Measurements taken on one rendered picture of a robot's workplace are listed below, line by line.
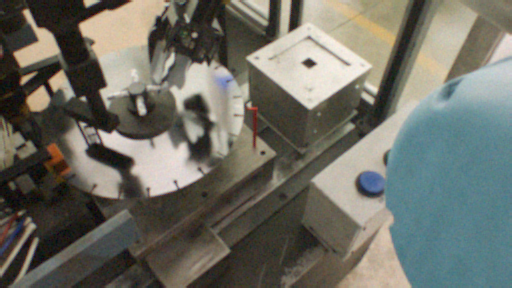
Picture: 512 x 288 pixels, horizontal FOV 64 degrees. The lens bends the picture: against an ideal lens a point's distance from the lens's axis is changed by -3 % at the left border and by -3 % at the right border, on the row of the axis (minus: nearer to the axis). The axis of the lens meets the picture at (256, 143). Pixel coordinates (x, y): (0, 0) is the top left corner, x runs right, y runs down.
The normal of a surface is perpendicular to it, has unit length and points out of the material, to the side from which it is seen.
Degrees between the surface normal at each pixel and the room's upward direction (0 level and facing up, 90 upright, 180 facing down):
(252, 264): 0
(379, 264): 0
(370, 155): 0
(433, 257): 83
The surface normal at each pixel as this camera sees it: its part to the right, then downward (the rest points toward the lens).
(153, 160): 0.02, -0.60
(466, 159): -0.94, 0.18
